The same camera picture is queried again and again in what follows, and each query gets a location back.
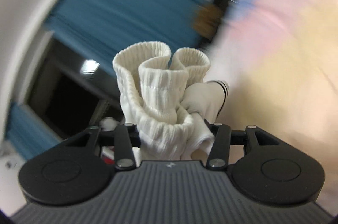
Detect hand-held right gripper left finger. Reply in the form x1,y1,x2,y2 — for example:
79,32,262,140
65,123,142,170

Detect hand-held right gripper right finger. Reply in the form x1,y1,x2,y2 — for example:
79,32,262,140
204,121,281,170

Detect white ribbed-cuff garment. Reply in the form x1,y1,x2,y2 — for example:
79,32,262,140
99,41,230,161

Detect dark framed window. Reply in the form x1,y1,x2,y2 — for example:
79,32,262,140
26,37,125,140

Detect blue curtain beside dresser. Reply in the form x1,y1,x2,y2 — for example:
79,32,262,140
5,104,62,161

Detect brown paper bag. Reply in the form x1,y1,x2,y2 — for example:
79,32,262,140
194,4,225,40

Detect blue curtain beside sofa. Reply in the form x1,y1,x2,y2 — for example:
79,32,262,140
44,0,210,75

